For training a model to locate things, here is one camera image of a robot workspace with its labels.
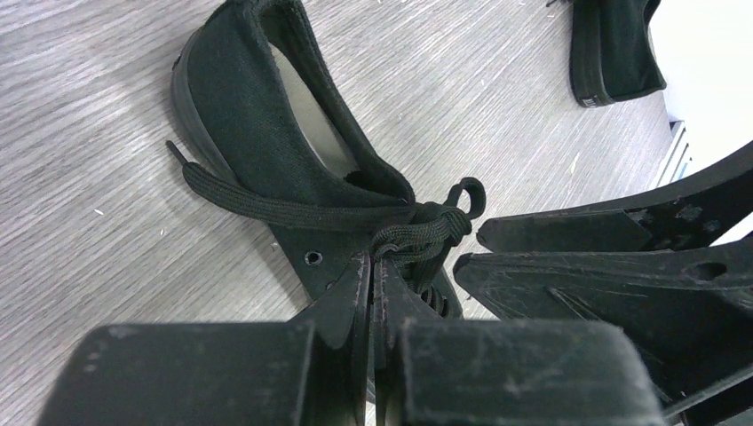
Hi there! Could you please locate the black canvas shoe with laces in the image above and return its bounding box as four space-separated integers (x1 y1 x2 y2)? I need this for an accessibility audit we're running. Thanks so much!
170 1 486 319

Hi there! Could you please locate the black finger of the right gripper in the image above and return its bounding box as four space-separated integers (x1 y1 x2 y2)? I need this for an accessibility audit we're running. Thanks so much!
454 241 752 425
477 144 752 252

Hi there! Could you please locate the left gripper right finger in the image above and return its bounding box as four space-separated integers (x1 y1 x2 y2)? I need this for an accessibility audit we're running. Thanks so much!
370 260 439 425

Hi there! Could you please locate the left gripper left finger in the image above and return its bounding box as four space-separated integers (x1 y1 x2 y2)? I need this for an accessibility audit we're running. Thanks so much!
291 252 371 425

